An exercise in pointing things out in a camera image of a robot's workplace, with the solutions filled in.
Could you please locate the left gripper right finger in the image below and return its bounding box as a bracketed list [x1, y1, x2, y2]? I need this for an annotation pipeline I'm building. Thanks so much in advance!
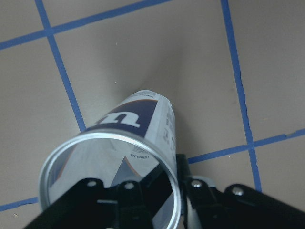
[176, 154, 204, 229]

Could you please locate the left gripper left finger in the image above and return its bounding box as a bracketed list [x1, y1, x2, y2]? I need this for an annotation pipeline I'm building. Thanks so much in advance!
[117, 167, 173, 229]

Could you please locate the clear tennis ball can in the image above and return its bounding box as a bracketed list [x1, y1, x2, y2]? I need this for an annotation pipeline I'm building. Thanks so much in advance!
[38, 90, 181, 229]

